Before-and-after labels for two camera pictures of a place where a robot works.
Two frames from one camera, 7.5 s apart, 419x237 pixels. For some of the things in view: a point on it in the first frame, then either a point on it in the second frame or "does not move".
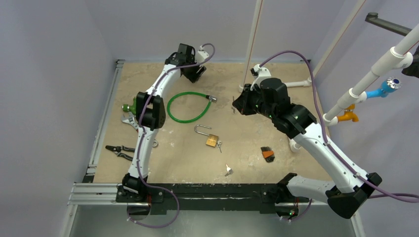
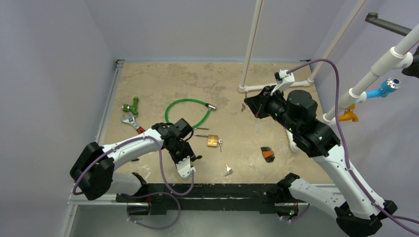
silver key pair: [218, 145] does not move
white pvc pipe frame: [400, 57] does not move
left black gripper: [195, 77] → [188, 152]
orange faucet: [349, 114] does not move
